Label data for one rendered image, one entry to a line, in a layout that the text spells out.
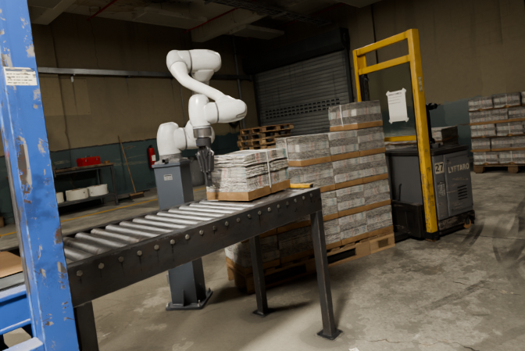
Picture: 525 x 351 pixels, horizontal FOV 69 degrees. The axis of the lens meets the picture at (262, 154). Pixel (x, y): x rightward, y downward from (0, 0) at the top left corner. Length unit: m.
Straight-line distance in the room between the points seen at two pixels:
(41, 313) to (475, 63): 8.78
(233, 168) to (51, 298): 1.10
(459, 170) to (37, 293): 3.56
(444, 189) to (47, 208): 3.34
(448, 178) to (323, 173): 1.29
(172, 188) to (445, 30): 7.71
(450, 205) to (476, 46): 5.70
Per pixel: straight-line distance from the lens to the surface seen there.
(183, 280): 2.82
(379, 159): 3.46
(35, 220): 1.04
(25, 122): 1.04
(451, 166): 3.91
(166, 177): 2.68
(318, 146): 3.05
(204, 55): 2.36
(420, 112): 3.56
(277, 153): 2.08
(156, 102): 10.14
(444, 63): 9.34
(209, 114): 1.87
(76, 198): 8.45
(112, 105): 9.58
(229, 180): 1.94
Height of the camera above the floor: 1.12
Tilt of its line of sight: 3 degrees down
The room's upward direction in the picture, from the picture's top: 7 degrees counter-clockwise
